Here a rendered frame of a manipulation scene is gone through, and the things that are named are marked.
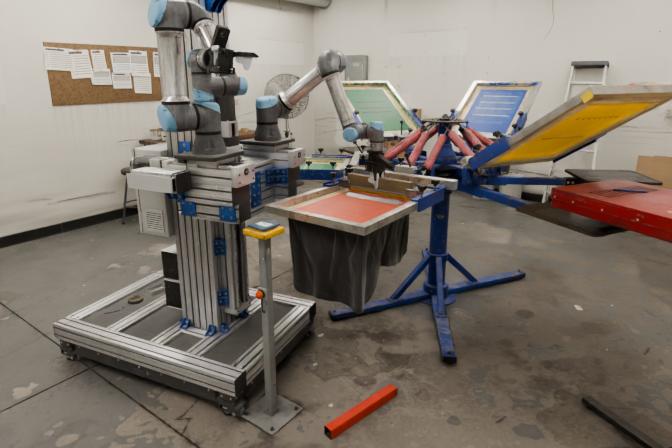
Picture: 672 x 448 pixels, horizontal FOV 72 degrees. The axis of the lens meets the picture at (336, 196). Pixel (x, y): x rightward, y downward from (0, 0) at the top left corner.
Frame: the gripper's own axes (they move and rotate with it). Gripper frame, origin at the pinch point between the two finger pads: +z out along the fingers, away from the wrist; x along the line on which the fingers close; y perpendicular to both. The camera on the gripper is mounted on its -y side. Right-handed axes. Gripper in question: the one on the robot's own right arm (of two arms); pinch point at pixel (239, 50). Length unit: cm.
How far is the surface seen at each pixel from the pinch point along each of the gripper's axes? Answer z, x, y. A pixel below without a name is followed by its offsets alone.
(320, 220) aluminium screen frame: -12, -52, 64
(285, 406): -24, -51, 161
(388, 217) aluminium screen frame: 6, -76, 59
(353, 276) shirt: -3, -68, 89
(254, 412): -30, -38, 163
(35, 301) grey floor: -236, 24, 173
